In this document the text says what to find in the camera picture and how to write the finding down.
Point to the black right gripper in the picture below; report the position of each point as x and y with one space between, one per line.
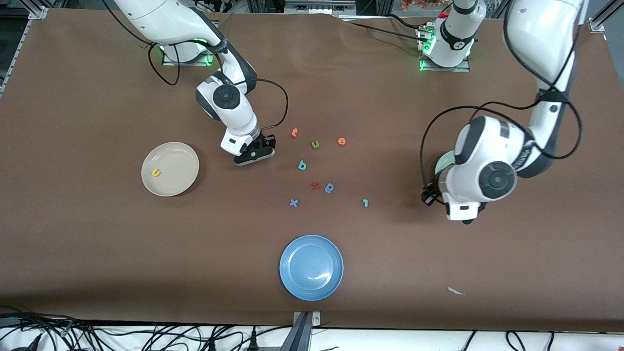
266 141

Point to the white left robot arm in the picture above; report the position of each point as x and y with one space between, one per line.
487 146

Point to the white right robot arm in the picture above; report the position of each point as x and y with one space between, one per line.
234 112

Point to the green round plate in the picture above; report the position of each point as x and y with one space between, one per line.
444 163

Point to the blue foam letter a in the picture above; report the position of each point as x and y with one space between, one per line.
333 189

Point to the white paper scrap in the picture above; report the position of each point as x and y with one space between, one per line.
456 291

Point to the beige round plate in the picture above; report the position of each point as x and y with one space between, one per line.
169 169

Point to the blue round plate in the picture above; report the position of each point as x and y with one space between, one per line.
311 268

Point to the grey metal box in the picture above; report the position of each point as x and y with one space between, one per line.
317 7

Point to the orange patterned object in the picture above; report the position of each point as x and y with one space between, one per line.
419 4

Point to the black power plug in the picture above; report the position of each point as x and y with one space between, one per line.
253 343

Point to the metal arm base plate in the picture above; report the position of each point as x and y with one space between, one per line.
168 61
463 69

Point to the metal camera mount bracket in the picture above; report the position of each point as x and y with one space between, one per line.
316 319

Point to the black camera pole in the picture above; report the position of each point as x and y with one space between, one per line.
298 336

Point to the aluminium frame profile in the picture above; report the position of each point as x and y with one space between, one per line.
39 12
595 24

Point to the aluminium side rail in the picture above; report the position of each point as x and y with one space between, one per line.
13 56

